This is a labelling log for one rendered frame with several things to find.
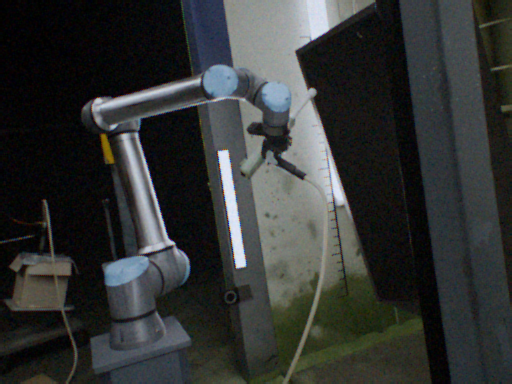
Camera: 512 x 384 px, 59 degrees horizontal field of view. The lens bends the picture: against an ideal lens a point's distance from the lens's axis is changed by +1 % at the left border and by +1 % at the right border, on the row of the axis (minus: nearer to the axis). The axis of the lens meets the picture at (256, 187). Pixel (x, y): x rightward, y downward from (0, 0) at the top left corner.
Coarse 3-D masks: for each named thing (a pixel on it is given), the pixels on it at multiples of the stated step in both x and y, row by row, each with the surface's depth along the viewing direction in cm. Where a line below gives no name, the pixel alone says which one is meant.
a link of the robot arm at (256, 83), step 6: (246, 72) 140; (252, 72) 145; (252, 78) 141; (258, 78) 143; (252, 84) 140; (258, 84) 141; (264, 84) 141; (252, 90) 141; (258, 90) 140; (246, 96) 141; (252, 96) 141; (252, 102) 143
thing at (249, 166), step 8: (312, 88) 183; (312, 96) 183; (304, 104) 180; (296, 112) 178; (256, 152) 167; (248, 160) 166; (256, 160) 166; (280, 160) 166; (240, 168) 164; (248, 168) 164; (256, 168) 166; (280, 168) 167; (288, 168) 165; (296, 168) 166; (248, 176) 164; (296, 176) 165; (304, 176) 163
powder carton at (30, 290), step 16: (32, 256) 332; (48, 256) 339; (64, 256) 360; (32, 272) 326; (48, 272) 332; (64, 272) 339; (16, 288) 350; (32, 288) 331; (48, 288) 337; (64, 288) 343; (32, 304) 330; (48, 304) 337
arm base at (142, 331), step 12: (156, 312) 157; (120, 324) 150; (132, 324) 149; (144, 324) 151; (156, 324) 154; (120, 336) 150; (132, 336) 148; (144, 336) 149; (156, 336) 152; (120, 348) 148; (132, 348) 148
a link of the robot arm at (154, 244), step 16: (128, 128) 169; (112, 144) 169; (128, 144) 168; (128, 160) 167; (144, 160) 172; (128, 176) 167; (144, 176) 169; (128, 192) 168; (144, 192) 168; (128, 208) 169; (144, 208) 167; (144, 224) 167; (160, 224) 170; (144, 240) 167; (160, 240) 168; (144, 256) 165; (160, 256) 165; (176, 256) 170; (176, 272) 168; (176, 288) 173
